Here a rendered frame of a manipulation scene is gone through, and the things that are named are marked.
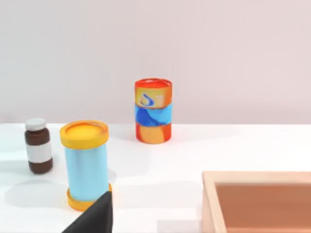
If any orange and blue can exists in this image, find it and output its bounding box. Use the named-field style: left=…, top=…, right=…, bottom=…
left=135, top=77, right=173, bottom=145

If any brown bottle with white cap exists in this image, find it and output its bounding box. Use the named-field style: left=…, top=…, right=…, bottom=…
left=24, top=118, right=53, bottom=174

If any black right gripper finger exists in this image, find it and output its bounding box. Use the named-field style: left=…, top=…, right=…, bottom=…
left=62, top=190, right=114, bottom=233

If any light blue and yellow can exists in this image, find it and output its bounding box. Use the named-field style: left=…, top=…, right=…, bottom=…
left=59, top=120, right=113, bottom=212

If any shallow salmon-coloured box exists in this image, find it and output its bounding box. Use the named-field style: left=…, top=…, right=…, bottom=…
left=202, top=171, right=311, bottom=233

